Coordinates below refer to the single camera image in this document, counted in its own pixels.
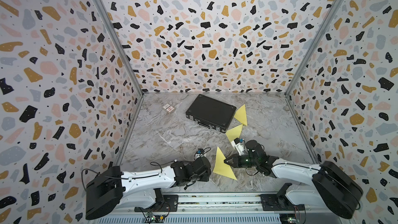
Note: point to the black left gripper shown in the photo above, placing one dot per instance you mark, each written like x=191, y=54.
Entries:
x=207, y=176

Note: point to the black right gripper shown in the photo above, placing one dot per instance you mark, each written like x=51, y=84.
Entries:
x=235, y=160

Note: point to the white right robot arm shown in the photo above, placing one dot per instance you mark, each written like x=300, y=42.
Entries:
x=324, y=185

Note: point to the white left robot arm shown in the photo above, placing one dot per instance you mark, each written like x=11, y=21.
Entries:
x=115, y=188

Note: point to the black hard carrying case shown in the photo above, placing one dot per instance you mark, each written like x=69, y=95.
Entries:
x=211, y=113

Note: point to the playing card box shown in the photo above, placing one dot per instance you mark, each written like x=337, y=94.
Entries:
x=168, y=108

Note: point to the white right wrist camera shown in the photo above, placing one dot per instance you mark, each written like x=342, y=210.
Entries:
x=239, y=145

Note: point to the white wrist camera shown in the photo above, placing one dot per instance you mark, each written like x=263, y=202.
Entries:
x=201, y=152
x=239, y=145

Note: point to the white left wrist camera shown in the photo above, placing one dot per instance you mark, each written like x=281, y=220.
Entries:
x=201, y=152

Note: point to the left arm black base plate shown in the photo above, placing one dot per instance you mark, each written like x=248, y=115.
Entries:
x=166, y=203

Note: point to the aluminium mounting rail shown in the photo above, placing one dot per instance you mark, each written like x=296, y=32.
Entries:
x=222, y=208

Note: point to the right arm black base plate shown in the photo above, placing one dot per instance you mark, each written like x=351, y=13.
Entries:
x=273, y=202

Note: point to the aluminium corner post right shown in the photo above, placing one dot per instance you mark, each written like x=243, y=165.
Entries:
x=314, y=44

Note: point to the aluminium corner post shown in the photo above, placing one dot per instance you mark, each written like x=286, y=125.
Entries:
x=114, y=38
x=314, y=44

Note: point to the aluminium corner post left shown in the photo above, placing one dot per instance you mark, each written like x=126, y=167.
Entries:
x=114, y=38

